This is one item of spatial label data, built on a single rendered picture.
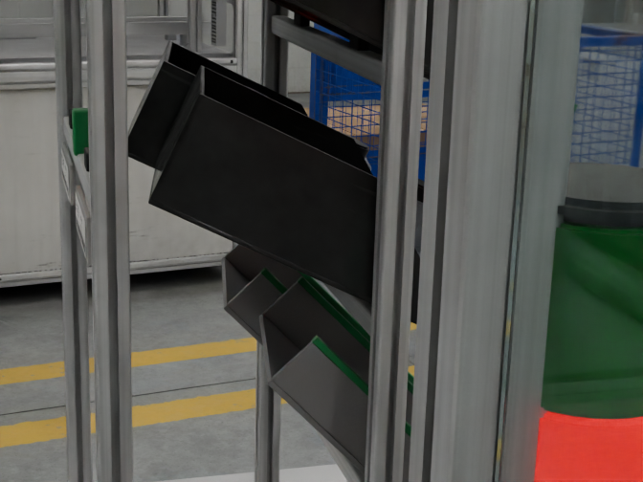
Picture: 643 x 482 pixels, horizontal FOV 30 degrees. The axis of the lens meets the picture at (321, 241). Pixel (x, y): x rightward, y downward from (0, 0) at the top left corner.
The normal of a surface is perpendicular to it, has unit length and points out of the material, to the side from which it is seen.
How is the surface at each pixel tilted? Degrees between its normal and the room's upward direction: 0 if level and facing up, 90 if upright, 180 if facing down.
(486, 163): 90
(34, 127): 90
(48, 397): 0
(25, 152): 90
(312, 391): 90
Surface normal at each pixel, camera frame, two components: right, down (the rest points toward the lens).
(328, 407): 0.09, 0.27
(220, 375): 0.03, -0.96
